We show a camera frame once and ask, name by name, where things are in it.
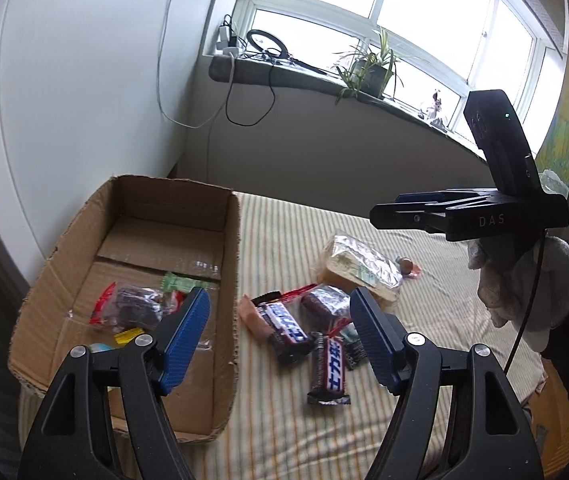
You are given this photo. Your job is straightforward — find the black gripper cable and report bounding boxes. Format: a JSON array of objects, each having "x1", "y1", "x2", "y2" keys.
[{"x1": 503, "y1": 232, "x2": 549, "y2": 377}]

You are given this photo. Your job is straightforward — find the grey stone windowsill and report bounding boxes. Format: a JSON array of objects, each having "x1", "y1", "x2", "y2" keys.
[{"x1": 208, "y1": 53, "x2": 495, "y2": 167}]

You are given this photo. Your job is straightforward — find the yellow snack packet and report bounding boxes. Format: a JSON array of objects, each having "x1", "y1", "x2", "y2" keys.
[{"x1": 114, "y1": 327, "x2": 146, "y2": 346}]

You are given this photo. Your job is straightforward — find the small round wrapped candy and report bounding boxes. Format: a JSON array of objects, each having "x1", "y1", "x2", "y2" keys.
[{"x1": 397, "y1": 257, "x2": 422, "y2": 279}]

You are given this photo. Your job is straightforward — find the striped blanket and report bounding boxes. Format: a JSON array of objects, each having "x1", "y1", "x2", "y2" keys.
[{"x1": 17, "y1": 191, "x2": 548, "y2": 480}]

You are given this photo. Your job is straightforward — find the brown cardboard box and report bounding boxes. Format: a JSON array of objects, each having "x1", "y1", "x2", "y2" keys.
[{"x1": 8, "y1": 175, "x2": 242, "y2": 445}]

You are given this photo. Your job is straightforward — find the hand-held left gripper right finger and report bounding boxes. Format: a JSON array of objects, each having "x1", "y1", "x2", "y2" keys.
[{"x1": 349, "y1": 287, "x2": 545, "y2": 480}]

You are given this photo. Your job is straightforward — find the small grey-green packet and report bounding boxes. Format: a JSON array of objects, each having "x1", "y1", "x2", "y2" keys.
[{"x1": 341, "y1": 324, "x2": 368, "y2": 372}]

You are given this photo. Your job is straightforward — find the green snack packet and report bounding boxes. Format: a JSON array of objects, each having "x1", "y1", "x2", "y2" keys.
[{"x1": 161, "y1": 271, "x2": 206, "y2": 294}]

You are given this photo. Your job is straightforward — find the white window frame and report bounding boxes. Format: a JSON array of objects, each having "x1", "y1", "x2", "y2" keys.
[{"x1": 203, "y1": 0, "x2": 569, "y2": 161}]

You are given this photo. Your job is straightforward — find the person's right hand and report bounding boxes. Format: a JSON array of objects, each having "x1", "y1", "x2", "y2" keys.
[{"x1": 467, "y1": 235, "x2": 569, "y2": 352}]

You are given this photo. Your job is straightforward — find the white charger plug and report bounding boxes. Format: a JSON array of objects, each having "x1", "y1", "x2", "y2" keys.
[{"x1": 216, "y1": 14, "x2": 241, "y2": 57}]

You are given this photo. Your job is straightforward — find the white cable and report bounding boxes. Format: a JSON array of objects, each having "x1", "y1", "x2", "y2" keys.
[{"x1": 156, "y1": 0, "x2": 238, "y2": 183}]

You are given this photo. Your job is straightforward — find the black ring light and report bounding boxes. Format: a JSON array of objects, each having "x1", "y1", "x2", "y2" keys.
[{"x1": 246, "y1": 28, "x2": 333, "y2": 77}]

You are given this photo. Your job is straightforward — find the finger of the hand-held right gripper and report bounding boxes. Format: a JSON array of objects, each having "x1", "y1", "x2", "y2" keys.
[
  {"x1": 396, "y1": 187, "x2": 495, "y2": 205},
  {"x1": 369, "y1": 202, "x2": 448, "y2": 234}
]

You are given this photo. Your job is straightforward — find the bagged sliced bread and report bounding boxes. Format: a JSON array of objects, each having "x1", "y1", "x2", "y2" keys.
[{"x1": 316, "y1": 234, "x2": 404, "y2": 312}]

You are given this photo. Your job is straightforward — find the potted spider plant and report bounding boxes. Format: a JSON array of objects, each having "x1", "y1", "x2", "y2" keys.
[{"x1": 333, "y1": 29, "x2": 411, "y2": 107}]

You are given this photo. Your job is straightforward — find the white wardrobe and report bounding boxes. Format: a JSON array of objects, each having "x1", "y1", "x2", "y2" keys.
[{"x1": 0, "y1": 0, "x2": 215, "y2": 286}]

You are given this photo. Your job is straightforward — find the dark chocolate bar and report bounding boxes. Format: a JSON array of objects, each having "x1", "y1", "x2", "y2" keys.
[
  {"x1": 307, "y1": 332, "x2": 352, "y2": 407},
  {"x1": 256, "y1": 301, "x2": 315, "y2": 364}
]

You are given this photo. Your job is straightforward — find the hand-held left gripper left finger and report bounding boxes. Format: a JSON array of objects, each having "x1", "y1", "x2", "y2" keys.
[{"x1": 17, "y1": 287, "x2": 211, "y2": 480}]

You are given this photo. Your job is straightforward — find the brown cake packet red ends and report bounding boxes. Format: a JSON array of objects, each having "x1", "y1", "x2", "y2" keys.
[
  {"x1": 88, "y1": 281, "x2": 186, "y2": 334},
  {"x1": 284, "y1": 283, "x2": 361, "y2": 332}
]

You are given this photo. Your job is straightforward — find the orange snack packet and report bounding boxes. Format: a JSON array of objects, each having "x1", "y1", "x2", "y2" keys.
[{"x1": 238, "y1": 295, "x2": 276, "y2": 342}]

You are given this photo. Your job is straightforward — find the small figurine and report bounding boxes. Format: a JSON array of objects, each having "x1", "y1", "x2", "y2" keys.
[{"x1": 419, "y1": 90, "x2": 449, "y2": 132}]

